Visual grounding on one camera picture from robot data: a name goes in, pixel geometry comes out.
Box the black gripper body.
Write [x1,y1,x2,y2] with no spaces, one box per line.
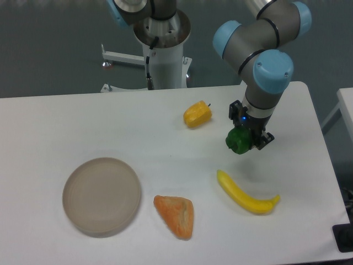
[239,107,271,138]

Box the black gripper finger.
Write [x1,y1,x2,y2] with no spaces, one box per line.
[228,100,243,127]
[251,131,275,150]

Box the green toy pepper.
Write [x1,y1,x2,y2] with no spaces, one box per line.
[226,126,253,155]

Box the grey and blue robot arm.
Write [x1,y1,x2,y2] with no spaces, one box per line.
[108,1,312,154]

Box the yellow toy pepper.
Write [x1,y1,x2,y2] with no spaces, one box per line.
[183,100,212,128]

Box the beige round plate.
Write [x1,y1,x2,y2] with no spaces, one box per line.
[62,157,142,238]

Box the yellow toy banana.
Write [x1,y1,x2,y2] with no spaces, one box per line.
[217,169,281,215]

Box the white side table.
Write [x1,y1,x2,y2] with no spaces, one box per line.
[320,88,352,139]

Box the orange triangular bread toy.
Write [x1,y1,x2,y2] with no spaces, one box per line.
[153,195,194,240]

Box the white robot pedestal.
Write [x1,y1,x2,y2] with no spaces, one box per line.
[99,10,192,93]

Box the black cable on pedestal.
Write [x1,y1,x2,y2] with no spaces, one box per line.
[145,36,159,90]

